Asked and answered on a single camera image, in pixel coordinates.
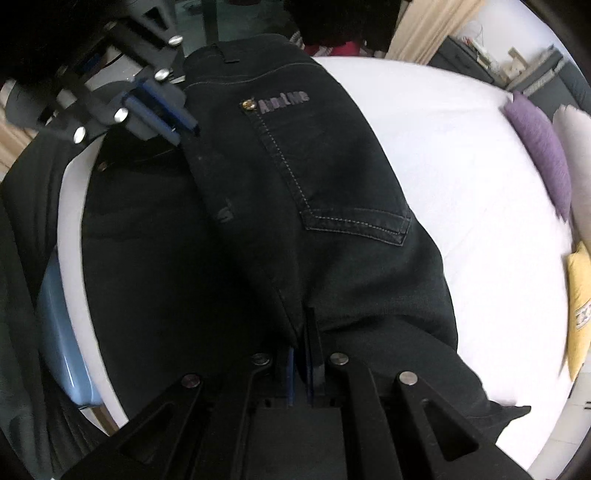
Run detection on dark grey nightstand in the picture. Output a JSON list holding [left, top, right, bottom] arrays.
[[428, 36, 496, 84]]

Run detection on beige curtain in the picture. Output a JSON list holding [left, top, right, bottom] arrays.
[[386, 0, 486, 65]]

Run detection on purple cushion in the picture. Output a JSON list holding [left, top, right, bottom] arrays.
[[503, 92, 572, 221]]

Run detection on black denim pants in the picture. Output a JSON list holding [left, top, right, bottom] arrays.
[[81, 35, 527, 436]]

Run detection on light blue stool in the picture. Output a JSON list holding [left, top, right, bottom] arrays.
[[37, 251, 102, 409]]

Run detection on large white pillow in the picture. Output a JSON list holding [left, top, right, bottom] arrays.
[[553, 105, 591, 250]]

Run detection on dark grey headboard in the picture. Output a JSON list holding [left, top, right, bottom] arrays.
[[507, 47, 590, 120]]

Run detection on yellow cushion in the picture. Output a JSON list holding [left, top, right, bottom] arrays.
[[565, 241, 591, 382]]

